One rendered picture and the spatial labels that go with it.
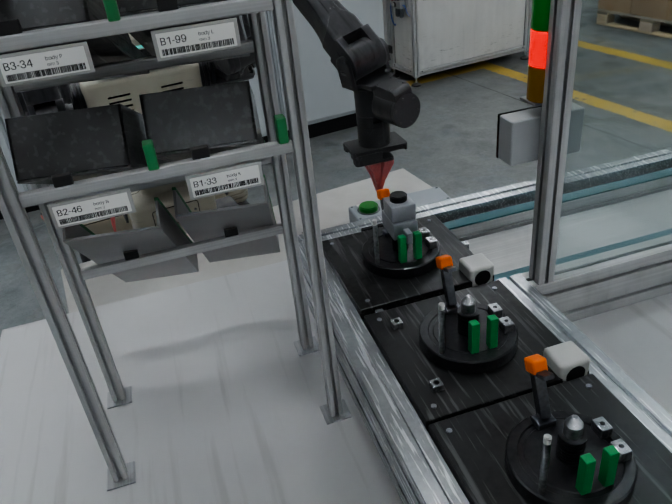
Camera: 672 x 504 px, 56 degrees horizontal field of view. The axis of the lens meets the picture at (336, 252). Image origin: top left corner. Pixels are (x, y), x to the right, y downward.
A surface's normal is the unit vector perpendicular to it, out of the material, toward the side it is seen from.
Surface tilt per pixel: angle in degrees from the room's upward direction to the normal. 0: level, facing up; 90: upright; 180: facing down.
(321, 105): 90
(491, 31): 90
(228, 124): 65
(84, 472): 0
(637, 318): 0
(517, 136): 90
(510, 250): 0
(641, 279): 90
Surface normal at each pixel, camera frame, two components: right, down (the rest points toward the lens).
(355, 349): -0.10, -0.85
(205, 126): 0.07, 0.10
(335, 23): 0.18, -0.33
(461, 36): 0.43, 0.45
